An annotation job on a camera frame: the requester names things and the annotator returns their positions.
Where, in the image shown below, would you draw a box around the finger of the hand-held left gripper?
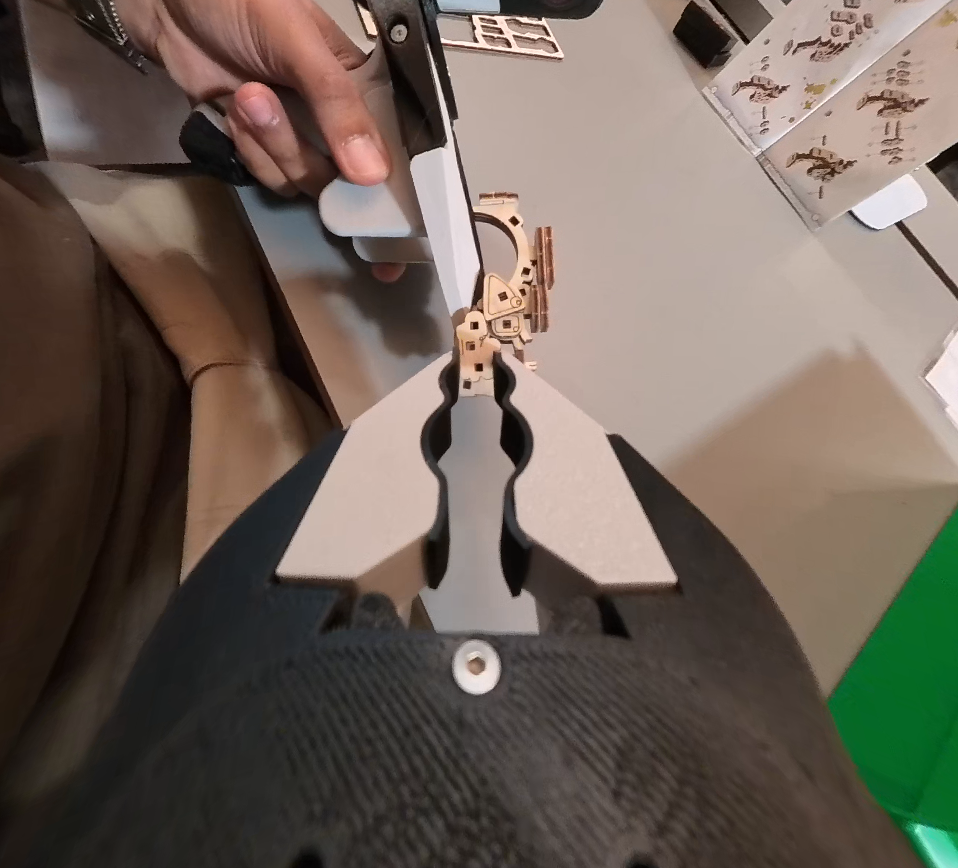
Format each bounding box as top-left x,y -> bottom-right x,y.
410,114 -> 485,313

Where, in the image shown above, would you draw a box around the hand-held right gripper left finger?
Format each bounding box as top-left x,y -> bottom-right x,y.
274,350 -> 461,591

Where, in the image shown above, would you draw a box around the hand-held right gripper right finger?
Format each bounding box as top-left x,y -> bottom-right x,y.
492,352 -> 680,598

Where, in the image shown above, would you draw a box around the wooden puzzle model assembly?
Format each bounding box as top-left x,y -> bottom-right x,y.
473,191 -> 556,371

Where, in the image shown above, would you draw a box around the person's left hand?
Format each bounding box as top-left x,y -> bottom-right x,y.
131,0 -> 409,285

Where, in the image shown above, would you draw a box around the laser-cut wooden sheet with cutouts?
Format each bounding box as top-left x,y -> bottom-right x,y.
363,7 -> 564,66

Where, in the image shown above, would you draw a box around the person's tan pants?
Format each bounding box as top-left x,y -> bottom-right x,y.
75,168 -> 345,585

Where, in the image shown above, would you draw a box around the black power adapter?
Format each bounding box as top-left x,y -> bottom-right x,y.
672,0 -> 738,68

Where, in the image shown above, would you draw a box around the person's brown shirt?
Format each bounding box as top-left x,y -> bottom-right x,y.
0,157 -> 188,734

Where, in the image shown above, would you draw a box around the illustrated instruction sheet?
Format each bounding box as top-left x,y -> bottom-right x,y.
704,0 -> 958,233

